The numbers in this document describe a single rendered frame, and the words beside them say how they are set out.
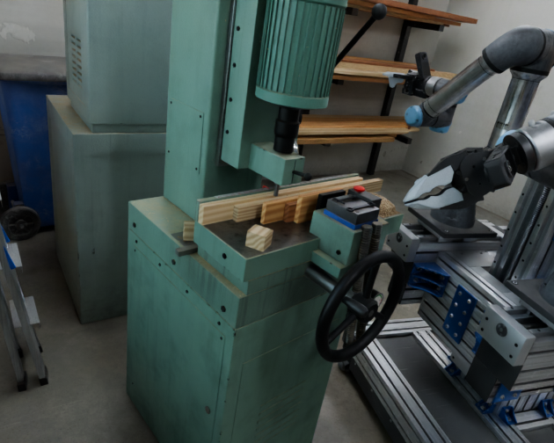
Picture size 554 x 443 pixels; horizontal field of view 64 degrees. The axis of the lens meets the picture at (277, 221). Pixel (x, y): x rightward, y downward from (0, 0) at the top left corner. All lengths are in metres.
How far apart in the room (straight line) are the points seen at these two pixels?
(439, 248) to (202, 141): 0.89
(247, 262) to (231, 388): 0.37
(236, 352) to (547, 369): 0.81
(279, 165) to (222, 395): 0.60
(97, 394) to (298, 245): 1.12
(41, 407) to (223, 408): 0.85
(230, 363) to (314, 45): 0.75
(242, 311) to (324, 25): 0.65
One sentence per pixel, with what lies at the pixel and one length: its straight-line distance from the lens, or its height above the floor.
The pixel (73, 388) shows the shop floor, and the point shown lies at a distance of 1.95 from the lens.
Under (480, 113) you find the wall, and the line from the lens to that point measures 4.68.
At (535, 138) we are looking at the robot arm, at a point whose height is 1.27.
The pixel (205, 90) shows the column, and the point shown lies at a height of 1.18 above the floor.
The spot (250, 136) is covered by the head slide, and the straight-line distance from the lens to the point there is 1.17.
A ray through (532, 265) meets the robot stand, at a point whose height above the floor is 0.82.
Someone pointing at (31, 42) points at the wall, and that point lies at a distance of 3.21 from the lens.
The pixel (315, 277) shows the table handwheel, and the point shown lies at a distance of 1.11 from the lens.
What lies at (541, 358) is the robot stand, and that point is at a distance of 1.36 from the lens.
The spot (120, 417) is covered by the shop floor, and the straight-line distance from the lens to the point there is 1.83.
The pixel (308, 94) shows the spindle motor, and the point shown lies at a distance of 1.03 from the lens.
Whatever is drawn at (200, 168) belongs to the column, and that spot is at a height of 0.97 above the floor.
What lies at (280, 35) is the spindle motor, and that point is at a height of 1.34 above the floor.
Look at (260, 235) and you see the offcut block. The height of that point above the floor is 0.94.
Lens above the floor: 1.38
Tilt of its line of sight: 25 degrees down
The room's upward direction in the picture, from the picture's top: 10 degrees clockwise
